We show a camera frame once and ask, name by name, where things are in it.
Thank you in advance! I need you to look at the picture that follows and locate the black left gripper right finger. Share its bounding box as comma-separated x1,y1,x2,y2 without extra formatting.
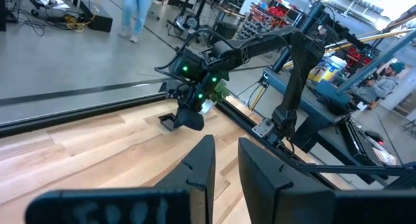
238,137,337,224

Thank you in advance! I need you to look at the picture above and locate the small square black plate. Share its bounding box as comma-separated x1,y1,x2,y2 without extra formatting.
158,112,179,132

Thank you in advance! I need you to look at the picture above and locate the white flat device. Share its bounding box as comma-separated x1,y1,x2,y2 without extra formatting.
32,0,72,11

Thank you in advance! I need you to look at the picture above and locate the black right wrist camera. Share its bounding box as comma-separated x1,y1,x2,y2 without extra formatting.
164,81,185,101

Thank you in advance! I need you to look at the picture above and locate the long yellow bar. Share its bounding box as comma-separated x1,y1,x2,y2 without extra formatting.
282,27,416,71

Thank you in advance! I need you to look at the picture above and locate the rack with red bins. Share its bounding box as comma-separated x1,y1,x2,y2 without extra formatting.
239,1,292,40

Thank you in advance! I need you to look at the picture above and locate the black box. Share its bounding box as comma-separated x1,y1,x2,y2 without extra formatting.
79,0,114,33

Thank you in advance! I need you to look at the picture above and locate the yellow white container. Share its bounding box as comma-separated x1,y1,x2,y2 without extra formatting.
307,55,348,84

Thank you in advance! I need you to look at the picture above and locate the person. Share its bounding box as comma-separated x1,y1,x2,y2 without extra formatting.
118,0,157,44
352,61,407,105

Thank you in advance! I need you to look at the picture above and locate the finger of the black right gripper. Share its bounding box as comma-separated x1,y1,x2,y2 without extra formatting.
189,108,206,132
174,107,191,131

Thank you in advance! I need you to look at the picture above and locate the grey metal beam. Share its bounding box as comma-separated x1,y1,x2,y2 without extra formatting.
336,29,416,95

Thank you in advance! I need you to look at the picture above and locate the green plant in white pot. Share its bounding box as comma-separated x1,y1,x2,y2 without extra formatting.
200,71,231,115

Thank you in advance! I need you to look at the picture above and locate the yellow cable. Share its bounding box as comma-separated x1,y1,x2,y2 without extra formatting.
63,14,95,33

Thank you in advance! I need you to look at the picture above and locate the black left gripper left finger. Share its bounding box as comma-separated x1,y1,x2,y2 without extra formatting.
152,134,216,224

